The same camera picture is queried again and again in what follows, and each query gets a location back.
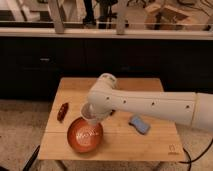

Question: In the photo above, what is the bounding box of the wooden table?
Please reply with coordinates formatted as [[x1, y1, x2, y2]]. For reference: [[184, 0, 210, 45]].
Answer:
[[38, 77, 185, 163]]

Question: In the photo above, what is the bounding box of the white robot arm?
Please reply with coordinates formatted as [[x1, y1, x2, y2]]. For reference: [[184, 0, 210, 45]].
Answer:
[[87, 73, 213, 133]]

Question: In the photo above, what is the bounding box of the dark red oblong object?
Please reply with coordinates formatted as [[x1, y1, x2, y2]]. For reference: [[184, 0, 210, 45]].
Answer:
[[57, 103, 69, 122]]

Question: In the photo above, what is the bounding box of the black table leg strut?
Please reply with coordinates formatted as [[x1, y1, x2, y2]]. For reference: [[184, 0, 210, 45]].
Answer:
[[22, 145, 40, 171]]

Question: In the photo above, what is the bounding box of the white ceramic cup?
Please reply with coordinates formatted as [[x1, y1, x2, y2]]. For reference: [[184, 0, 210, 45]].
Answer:
[[81, 103, 99, 125]]

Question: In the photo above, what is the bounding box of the blue sponge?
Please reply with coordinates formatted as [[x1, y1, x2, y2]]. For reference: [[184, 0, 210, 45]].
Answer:
[[129, 115, 150, 134]]

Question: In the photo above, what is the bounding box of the red ceramic bowl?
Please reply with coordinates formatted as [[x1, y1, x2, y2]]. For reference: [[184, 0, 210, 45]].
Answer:
[[67, 117, 103, 153]]

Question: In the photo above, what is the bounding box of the cardboard box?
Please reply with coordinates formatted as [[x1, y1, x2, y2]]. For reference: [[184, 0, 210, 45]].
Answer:
[[145, 3, 189, 30]]

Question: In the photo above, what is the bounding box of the black cable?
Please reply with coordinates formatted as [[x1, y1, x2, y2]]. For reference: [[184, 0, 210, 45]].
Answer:
[[178, 135, 213, 171]]

